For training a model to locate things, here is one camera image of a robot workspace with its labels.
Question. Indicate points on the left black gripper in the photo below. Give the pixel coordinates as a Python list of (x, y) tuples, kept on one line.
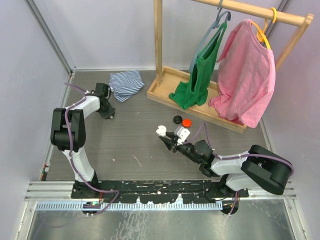
[(111, 112)]

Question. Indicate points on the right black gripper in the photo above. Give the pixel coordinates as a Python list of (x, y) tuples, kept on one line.
[(167, 141)]

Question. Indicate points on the white earbud case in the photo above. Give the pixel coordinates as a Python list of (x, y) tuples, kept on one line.
[(161, 131)]

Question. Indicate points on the black earbud charging case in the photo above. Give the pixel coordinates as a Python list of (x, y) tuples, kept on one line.
[(177, 119)]

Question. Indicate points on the orange earbud case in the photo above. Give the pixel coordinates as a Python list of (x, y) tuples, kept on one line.
[(186, 123)]

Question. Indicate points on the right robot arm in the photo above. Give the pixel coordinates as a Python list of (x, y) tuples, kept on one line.
[(255, 168)]

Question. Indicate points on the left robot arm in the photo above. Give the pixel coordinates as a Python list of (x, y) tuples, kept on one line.
[(68, 132)]

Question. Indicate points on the blue striped folded cloth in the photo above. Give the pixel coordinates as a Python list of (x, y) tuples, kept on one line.
[(125, 84)]

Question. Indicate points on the green tank top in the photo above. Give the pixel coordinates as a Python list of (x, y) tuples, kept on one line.
[(195, 91)]

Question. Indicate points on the wooden clothes rack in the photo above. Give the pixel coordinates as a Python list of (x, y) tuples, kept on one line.
[(168, 78)]

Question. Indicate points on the pink t-shirt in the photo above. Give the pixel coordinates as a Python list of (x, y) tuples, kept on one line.
[(246, 77)]

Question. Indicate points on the yellow clothes hanger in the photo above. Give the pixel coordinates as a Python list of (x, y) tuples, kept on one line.
[(261, 33)]

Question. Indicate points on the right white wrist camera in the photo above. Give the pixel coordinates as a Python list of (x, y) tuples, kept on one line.
[(182, 133)]

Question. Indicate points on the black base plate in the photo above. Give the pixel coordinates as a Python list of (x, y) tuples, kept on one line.
[(167, 191)]

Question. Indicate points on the aluminium rail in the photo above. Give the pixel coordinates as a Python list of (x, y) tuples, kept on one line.
[(62, 190)]

